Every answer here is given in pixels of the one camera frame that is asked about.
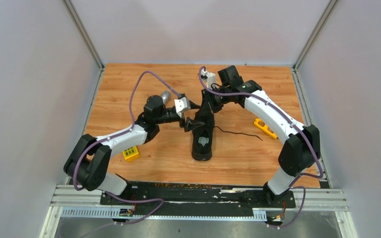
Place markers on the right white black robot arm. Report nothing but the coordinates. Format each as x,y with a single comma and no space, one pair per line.
301,144

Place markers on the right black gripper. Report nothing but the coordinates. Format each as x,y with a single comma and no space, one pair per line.
208,107

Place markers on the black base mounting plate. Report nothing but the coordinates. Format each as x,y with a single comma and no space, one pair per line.
204,200

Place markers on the black shoelace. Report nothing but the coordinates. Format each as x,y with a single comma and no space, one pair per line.
238,133

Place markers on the yellow triangular toy piece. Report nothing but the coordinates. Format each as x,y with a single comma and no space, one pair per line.
258,123

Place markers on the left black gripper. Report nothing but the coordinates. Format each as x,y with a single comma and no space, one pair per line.
191,124

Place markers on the aluminium frame rail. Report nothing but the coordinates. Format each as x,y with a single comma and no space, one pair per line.
69,202

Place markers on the black sneaker shoe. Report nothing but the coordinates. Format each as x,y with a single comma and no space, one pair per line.
202,140

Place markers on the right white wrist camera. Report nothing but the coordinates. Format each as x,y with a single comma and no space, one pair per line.
208,77

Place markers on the silver microphone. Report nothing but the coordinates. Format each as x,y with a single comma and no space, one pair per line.
166,95

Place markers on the colourful toy block stack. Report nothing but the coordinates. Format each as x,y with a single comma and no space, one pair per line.
131,154

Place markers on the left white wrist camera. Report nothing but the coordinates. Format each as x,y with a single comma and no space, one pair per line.
182,104

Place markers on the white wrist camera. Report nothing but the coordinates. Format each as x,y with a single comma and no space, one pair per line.
182,104
208,77

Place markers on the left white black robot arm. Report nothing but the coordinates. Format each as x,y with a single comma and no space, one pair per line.
88,163

